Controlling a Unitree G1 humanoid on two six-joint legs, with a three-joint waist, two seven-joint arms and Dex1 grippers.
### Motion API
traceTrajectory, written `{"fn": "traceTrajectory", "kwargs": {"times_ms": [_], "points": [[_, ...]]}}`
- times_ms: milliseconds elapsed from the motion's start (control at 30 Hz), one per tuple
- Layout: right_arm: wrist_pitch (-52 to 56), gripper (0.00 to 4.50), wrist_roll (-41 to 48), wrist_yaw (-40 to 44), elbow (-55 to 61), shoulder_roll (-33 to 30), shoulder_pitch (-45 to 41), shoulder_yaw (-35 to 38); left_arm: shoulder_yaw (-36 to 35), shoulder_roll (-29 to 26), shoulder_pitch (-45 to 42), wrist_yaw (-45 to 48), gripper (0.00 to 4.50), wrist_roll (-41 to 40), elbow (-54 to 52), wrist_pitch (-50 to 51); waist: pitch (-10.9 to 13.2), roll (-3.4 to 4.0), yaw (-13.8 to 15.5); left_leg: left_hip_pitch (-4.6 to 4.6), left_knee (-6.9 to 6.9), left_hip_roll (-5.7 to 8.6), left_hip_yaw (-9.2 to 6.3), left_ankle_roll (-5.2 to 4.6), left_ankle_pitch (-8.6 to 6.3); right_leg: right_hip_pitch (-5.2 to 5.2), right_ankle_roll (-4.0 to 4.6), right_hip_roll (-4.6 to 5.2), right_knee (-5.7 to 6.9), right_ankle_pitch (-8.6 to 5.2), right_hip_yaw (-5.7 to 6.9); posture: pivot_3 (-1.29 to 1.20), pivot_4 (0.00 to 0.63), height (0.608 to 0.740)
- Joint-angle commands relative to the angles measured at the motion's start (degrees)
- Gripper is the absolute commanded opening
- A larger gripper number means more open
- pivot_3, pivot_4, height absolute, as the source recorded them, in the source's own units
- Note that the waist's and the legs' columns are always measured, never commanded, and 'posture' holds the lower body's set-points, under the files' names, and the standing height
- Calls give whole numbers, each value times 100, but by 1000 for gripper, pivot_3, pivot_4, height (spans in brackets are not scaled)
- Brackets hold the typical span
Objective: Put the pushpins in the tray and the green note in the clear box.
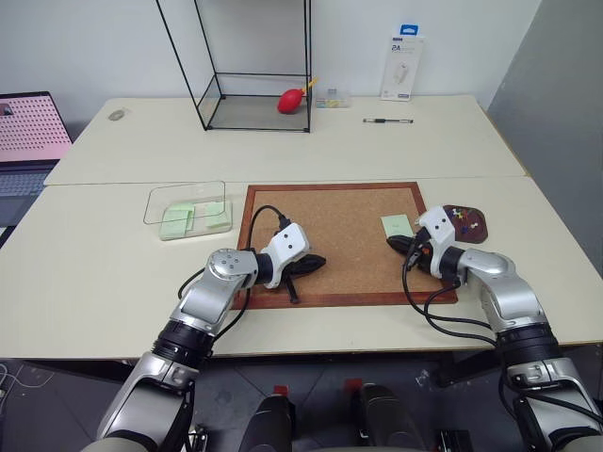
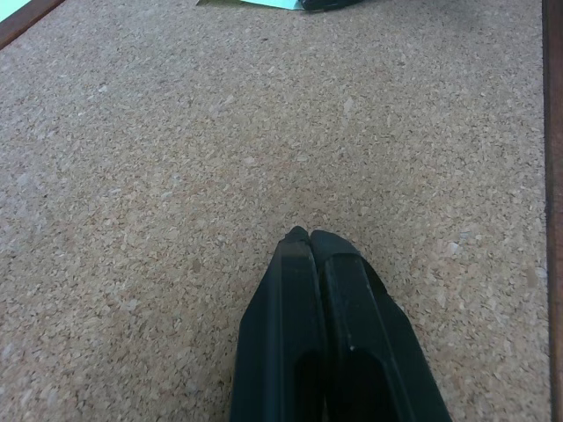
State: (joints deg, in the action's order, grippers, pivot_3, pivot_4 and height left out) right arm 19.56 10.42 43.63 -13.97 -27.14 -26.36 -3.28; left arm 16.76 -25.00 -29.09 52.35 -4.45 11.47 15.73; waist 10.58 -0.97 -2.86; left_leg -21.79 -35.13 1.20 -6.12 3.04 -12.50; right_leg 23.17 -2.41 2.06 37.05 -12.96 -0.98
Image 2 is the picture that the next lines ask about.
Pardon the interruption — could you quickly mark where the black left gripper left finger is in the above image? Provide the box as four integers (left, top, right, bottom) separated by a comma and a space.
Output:
228, 225, 330, 422

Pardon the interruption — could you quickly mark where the green sticky note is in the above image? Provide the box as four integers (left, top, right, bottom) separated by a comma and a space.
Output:
196, 0, 301, 11

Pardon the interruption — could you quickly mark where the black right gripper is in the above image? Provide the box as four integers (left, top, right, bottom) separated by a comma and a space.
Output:
299, 0, 362, 12

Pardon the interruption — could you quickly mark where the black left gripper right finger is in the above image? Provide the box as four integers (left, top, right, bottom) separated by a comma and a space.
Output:
310, 229, 453, 422

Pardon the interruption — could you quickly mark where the cork board with wooden frame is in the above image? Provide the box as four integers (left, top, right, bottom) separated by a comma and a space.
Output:
0, 0, 563, 422

